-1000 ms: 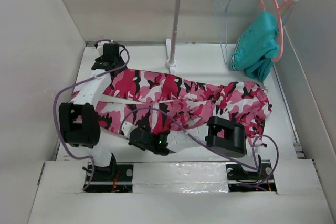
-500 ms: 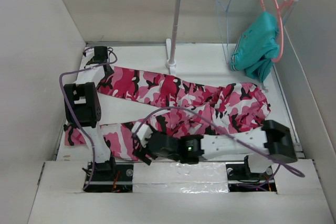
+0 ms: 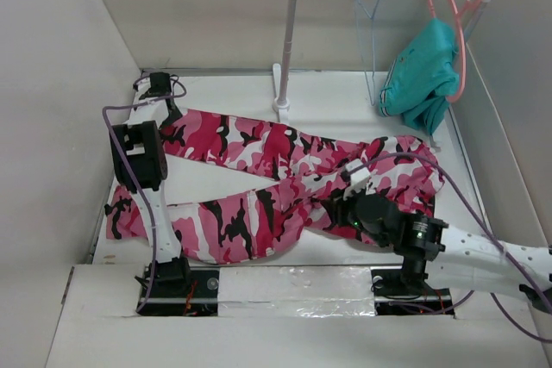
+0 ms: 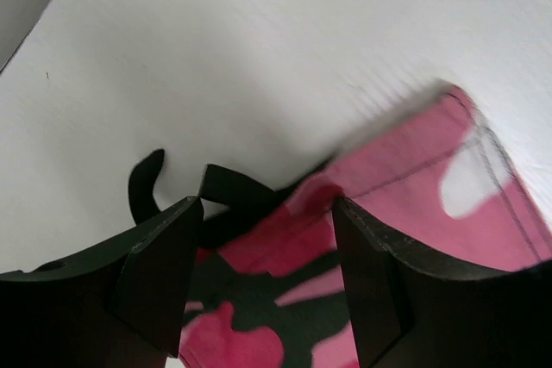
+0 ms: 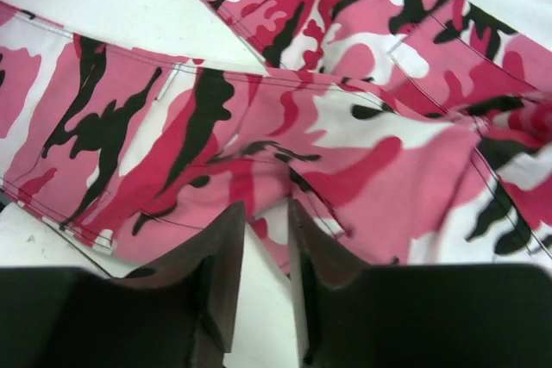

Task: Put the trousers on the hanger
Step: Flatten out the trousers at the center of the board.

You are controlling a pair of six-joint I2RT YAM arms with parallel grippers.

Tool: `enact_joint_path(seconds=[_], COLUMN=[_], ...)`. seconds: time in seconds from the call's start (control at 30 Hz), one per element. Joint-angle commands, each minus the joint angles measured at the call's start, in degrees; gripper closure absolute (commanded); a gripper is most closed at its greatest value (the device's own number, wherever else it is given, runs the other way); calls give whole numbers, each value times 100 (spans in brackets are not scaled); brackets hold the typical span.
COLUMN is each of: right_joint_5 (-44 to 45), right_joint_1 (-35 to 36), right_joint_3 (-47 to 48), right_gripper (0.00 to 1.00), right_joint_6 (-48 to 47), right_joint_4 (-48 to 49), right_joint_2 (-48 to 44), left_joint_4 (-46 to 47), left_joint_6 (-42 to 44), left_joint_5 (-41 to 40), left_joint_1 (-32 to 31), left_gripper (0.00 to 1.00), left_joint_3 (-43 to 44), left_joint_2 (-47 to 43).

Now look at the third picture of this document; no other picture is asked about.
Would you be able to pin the pink camouflage trousers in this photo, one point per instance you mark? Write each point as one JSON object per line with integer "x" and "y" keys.
{"x": 304, "y": 169}

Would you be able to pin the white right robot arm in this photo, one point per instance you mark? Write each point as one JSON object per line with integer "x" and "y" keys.
{"x": 438, "y": 255}

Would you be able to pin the teal shorts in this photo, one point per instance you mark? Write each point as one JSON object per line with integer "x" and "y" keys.
{"x": 422, "y": 78}

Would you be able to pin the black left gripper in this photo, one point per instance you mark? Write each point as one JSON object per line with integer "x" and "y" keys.
{"x": 175, "y": 116}

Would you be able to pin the blue wire hanger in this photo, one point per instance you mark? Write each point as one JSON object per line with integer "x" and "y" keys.
{"x": 364, "y": 23}

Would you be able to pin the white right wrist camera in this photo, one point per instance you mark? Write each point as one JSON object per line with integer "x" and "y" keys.
{"x": 356, "y": 175}

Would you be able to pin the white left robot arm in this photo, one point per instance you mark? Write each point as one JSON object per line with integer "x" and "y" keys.
{"x": 141, "y": 169}

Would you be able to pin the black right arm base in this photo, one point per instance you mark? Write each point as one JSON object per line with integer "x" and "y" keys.
{"x": 394, "y": 295}

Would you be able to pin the pink plastic hanger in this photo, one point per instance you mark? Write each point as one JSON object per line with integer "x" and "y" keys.
{"x": 460, "y": 42}

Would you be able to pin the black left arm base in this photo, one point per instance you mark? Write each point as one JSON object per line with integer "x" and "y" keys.
{"x": 179, "y": 290}

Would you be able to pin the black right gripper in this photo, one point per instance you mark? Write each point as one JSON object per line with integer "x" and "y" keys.
{"x": 335, "y": 207}

